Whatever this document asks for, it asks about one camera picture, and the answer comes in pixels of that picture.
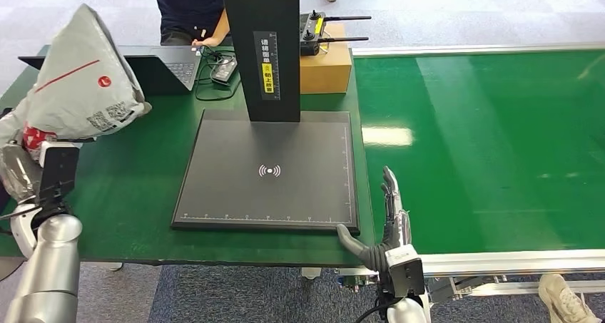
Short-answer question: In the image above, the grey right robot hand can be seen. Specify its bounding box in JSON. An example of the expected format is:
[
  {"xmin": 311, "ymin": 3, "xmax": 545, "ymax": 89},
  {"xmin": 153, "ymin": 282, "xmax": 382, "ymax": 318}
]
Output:
[{"xmin": 336, "ymin": 165, "xmax": 413, "ymax": 272}]

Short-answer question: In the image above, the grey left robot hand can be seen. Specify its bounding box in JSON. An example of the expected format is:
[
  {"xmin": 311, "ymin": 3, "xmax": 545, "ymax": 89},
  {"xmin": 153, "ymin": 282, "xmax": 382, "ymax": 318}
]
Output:
[{"xmin": 0, "ymin": 141, "xmax": 44, "ymax": 206}]

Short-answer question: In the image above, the white red courier package bag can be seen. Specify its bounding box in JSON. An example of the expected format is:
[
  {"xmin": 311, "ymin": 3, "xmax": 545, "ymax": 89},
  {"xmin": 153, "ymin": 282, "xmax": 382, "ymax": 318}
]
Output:
[{"xmin": 0, "ymin": 3, "xmax": 153, "ymax": 163}]

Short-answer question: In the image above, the brown cardboard box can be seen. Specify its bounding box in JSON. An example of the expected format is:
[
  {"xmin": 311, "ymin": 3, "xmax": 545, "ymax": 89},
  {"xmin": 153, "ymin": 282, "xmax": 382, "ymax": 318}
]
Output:
[{"xmin": 299, "ymin": 23, "xmax": 354, "ymax": 95}]

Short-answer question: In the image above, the black inbound scanner machine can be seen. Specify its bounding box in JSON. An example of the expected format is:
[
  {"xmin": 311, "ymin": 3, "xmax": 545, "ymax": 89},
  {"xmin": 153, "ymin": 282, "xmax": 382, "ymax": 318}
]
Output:
[{"xmin": 171, "ymin": 0, "xmax": 360, "ymax": 235}]

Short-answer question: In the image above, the green conveyor belt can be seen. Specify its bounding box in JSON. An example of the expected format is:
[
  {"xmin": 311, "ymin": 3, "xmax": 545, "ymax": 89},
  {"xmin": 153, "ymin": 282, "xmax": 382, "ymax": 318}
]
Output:
[{"xmin": 337, "ymin": 42, "xmax": 605, "ymax": 307}]

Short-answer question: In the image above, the black power adapter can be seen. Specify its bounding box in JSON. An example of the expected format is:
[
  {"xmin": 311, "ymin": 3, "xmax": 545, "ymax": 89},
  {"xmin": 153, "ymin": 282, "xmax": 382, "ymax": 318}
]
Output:
[{"xmin": 211, "ymin": 57, "xmax": 239, "ymax": 86}]

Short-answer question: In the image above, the black laptop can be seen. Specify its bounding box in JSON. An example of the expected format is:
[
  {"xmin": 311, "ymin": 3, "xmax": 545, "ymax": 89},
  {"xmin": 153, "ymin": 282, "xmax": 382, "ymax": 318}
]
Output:
[{"xmin": 18, "ymin": 46, "xmax": 204, "ymax": 96}]

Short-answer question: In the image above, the black remote controller with antennas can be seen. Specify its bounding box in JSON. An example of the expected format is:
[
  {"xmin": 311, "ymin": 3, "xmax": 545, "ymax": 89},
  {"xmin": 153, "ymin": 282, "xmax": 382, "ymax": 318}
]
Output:
[{"xmin": 299, "ymin": 10, "xmax": 372, "ymax": 57}]

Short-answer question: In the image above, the green table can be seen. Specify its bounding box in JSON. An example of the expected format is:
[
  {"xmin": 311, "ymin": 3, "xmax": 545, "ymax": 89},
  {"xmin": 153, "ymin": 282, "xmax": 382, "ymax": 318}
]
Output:
[{"xmin": 0, "ymin": 44, "xmax": 378, "ymax": 282}]

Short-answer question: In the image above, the white sneaker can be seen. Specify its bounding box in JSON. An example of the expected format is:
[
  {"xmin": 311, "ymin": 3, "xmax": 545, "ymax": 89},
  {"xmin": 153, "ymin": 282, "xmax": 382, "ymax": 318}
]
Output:
[{"xmin": 539, "ymin": 273, "xmax": 602, "ymax": 323}]

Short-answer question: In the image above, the black adapter cable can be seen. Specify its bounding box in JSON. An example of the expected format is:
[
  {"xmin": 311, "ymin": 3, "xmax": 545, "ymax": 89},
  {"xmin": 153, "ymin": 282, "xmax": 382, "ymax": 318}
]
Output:
[{"xmin": 195, "ymin": 46, "xmax": 243, "ymax": 103}]

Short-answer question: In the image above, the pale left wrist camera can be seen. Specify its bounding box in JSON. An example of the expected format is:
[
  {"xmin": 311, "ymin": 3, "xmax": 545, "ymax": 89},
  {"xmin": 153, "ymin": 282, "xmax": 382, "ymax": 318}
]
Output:
[{"xmin": 39, "ymin": 141, "xmax": 81, "ymax": 213}]

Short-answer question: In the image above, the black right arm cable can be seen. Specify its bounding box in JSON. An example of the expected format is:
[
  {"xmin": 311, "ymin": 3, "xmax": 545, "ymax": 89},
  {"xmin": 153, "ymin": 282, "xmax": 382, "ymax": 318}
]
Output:
[{"xmin": 354, "ymin": 297, "xmax": 402, "ymax": 323}]

